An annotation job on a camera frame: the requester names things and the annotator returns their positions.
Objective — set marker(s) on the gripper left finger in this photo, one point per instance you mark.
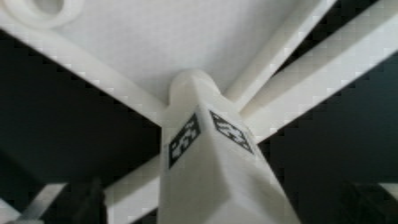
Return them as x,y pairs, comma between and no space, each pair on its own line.
68,204

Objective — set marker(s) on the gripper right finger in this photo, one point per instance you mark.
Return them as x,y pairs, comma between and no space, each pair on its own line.
368,205

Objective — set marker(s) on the white desk leg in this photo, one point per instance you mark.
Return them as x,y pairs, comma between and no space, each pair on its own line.
219,187

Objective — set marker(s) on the white desk top tray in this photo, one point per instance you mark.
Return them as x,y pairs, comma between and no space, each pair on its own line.
128,41

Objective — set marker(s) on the white front wall fence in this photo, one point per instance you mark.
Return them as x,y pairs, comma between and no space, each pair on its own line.
299,87

